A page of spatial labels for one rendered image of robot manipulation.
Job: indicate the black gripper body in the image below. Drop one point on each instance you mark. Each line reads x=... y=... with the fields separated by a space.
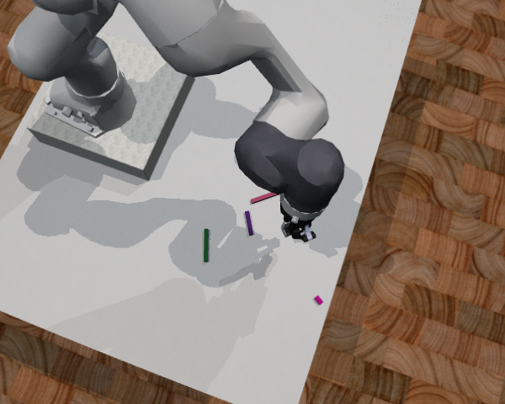
x=300 y=224

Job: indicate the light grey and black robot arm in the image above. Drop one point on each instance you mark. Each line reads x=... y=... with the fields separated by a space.
x=196 y=38

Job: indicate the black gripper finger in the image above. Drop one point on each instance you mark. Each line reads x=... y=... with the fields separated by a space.
x=285 y=224
x=305 y=235

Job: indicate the purple rod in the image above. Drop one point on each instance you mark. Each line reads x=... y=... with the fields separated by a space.
x=249 y=224

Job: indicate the pink rod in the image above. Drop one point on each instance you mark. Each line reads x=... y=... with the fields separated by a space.
x=263 y=197

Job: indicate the green rod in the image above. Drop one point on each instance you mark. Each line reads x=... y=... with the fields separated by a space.
x=206 y=245

